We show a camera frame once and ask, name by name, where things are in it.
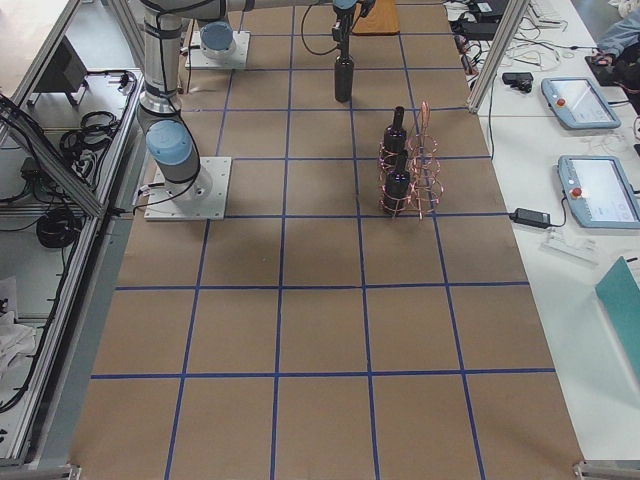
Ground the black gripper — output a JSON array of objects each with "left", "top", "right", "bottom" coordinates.
[{"left": 331, "top": 7, "right": 355, "bottom": 47}]

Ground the dark wine bottle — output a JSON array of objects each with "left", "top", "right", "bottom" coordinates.
[
  {"left": 334, "top": 49, "right": 355, "bottom": 103},
  {"left": 382, "top": 149, "right": 411, "bottom": 217},
  {"left": 381, "top": 106, "right": 407, "bottom": 165}
]

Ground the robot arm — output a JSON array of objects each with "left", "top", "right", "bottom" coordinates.
[
  {"left": 137, "top": 1, "right": 298, "bottom": 201},
  {"left": 199, "top": 20, "right": 235, "bottom": 59}
]

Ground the wooden tray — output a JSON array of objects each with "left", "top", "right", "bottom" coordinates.
[{"left": 352, "top": 0, "right": 400, "bottom": 36}]

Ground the black handheld scanner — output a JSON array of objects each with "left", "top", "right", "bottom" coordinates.
[{"left": 501, "top": 72, "right": 533, "bottom": 93}]

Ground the far teach pendant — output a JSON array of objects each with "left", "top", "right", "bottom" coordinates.
[{"left": 540, "top": 77, "right": 621, "bottom": 130}]

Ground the teach pendant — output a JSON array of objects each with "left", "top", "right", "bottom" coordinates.
[
  {"left": 557, "top": 155, "right": 639, "bottom": 230},
  {"left": 540, "top": 77, "right": 621, "bottom": 130}
]

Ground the black power adapter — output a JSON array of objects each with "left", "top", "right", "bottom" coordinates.
[{"left": 509, "top": 208, "right": 551, "bottom": 229}]

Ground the near teach pendant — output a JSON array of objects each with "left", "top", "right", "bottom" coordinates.
[{"left": 557, "top": 155, "right": 639, "bottom": 230}]

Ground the teal folder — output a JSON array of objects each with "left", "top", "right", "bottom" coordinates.
[{"left": 595, "top": 257, "right": 640, "bottom": 377}]

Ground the white crumpled cloth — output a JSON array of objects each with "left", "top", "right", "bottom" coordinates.
[{"left": 0, "top": 277, "right": 36, "bottom": 376}]

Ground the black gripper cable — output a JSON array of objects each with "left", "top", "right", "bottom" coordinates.
[{"left": 299, "top": 0, "right": 344, "bottom": 56}]

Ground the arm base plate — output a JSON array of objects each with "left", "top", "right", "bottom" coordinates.
[
  {"left": 144, "top": 157, "right": 232, "bottom": 221},
  {"left": 185, "top": 31, "right": 251, "bottom": 70}
]

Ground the copper wire bottle basket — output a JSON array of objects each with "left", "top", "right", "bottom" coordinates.
[{"left": 378, "top": 101, "right": 444, "bottom": 218}]

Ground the aluminium frame post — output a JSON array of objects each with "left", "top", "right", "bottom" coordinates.
[{"left": 467, "top": 0, "right": 529, "bottom": 114}]

